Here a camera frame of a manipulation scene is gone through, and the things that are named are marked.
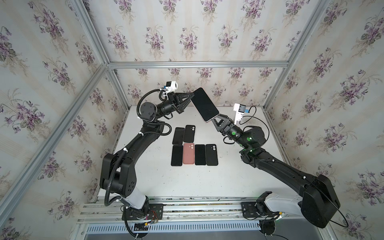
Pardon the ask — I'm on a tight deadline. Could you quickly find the black phone pink edge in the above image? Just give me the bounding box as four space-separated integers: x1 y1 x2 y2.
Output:
191 88 220 122

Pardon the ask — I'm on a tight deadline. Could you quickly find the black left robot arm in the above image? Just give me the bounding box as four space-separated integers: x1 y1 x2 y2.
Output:
100 90 194 218

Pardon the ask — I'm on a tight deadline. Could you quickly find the black pad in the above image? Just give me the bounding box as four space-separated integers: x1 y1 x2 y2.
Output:
195 145 206 166

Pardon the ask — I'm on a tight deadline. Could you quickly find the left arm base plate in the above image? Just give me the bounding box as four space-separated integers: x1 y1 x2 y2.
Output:
122 204 164 221

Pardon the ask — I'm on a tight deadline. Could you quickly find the aluminium frame top bar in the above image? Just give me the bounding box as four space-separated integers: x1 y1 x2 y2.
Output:
107 61 289 69

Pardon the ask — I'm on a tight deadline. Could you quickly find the black phone case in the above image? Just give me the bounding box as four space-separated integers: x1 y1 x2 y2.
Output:
206 144 219 166
183 125 196 143

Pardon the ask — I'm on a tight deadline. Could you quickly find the pink phone case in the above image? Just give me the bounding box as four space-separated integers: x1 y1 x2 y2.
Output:
183 143 195 165

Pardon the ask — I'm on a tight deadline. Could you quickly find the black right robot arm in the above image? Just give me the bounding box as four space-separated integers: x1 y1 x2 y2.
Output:
212 114 341 228

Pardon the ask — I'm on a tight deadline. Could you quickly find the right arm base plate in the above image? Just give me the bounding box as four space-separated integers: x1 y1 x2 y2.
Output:
241 202 280 219

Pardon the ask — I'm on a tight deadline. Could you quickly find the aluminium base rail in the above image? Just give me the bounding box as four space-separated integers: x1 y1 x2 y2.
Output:
77 194 304 224

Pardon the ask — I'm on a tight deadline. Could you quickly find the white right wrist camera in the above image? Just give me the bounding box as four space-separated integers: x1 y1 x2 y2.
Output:
233 104 249 124

